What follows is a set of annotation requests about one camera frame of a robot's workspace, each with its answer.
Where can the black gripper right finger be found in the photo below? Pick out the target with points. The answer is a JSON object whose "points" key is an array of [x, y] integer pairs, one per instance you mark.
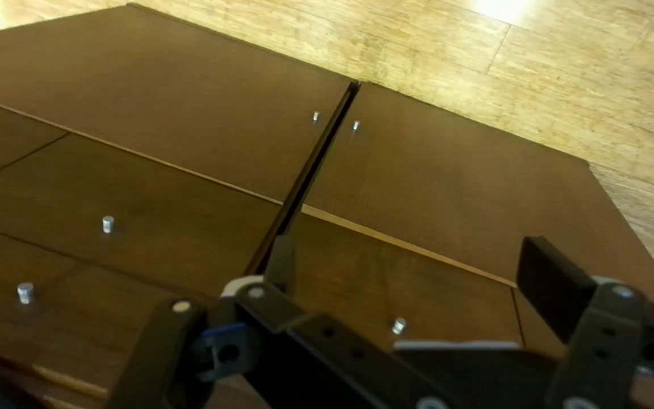
{"points": [[607, 332]]}

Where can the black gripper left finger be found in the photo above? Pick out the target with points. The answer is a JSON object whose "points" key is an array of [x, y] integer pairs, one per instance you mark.
{"points": [[191, 348]]}

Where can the brown wooden shelf cabinet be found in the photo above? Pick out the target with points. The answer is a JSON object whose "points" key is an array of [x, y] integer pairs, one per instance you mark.
{"points": [[191, 113]]}

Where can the silver cabinet knob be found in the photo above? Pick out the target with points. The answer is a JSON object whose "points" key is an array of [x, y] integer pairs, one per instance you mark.
{"points": [[107, 222], [398, 324], [356, 124], [314, 115], [27, 290]]}

